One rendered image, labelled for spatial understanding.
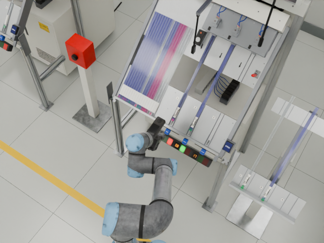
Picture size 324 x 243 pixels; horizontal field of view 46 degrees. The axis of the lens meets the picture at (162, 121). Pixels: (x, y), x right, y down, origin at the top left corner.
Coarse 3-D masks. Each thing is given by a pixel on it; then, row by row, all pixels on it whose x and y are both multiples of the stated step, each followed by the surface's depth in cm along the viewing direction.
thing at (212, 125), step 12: (168, 96) 206; (180, 96) 204; (168, 108) 207; (180, 108) 204; (192, 108) 202; (204, 108) 200; (168, 120) 207; (180, 120) 205; (192, 120) 202; (204, 120) 200; (216, 120) 198; (228, 120) 196; (192, 132) 203; (204, 132) 201; (216, 132) 198; (228, 132) 196; (204, 144) 201; (216, 144) 199
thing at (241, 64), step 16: (160, 0) 204; (176, 0) 201; (192, 0) 198; (176, 16) 202; (192, 16) 199; (144, 32) 208; (208, 32) 196; (224, 48) 194; (240, 48) 191; (272, 48) 186; (208, 64) 197; (240, 64) 192; (256, 64) 189; (240, 80) 192; (256, 80) 190
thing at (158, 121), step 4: (156, 120) 184; (160, 120) 184; (164, 120) 184; (152, 124) 184; (156, 124) 183; (160, 124) 183; (152, 128) 183; (156, 128) 183; (160, 128) 183; (152, 132) 182; (156, 132) 182
